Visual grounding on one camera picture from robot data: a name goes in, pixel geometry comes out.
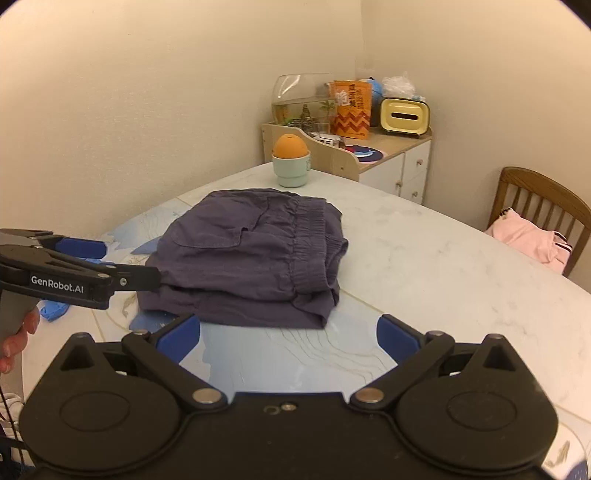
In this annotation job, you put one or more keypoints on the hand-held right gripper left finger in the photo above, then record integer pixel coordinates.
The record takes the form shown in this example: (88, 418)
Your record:
(180, 337)

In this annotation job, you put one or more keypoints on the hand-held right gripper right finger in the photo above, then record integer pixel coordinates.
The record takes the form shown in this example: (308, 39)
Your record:
(397, 339)

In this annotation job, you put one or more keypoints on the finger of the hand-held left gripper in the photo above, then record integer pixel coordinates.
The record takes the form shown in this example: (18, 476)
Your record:
(83, 249)
(138, 279)

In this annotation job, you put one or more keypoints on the purple pants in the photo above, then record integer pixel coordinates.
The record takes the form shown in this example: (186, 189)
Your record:
(240, 258)

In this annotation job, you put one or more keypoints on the person's left hand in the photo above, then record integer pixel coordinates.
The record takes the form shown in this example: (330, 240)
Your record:
(14, 346)

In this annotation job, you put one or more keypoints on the blue disposable glove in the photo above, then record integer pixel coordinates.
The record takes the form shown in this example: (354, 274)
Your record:
(53, 310)

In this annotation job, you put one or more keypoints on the pink garment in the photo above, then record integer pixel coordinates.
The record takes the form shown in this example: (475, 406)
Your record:
(521, 235)

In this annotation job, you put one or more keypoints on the white side cabinet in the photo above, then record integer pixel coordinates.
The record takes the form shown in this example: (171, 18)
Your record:
(411, 170)

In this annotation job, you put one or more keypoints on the pale green cup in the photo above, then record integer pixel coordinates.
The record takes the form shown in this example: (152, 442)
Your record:
(291, 173)

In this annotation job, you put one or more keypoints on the round blue mat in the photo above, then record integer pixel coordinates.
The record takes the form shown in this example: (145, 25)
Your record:
(367, 154)

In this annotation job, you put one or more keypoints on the orange egg-shaped toy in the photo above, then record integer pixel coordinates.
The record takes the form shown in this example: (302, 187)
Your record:
(290, 146)

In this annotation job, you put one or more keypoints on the wooden dining chair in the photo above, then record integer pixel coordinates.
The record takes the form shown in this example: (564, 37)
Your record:
(531, 184)

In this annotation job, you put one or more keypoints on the yellow tissue box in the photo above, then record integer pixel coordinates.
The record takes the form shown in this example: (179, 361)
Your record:
(404, 117)

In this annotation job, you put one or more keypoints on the orange snack bag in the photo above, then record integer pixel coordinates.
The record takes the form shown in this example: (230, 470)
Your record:
(351, 110)

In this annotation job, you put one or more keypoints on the glass fish bowl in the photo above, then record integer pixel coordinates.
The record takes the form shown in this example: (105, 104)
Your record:
(295, 92)

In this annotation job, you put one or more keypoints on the clear plastic bag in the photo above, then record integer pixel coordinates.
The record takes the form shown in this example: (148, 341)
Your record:
(399, 85)

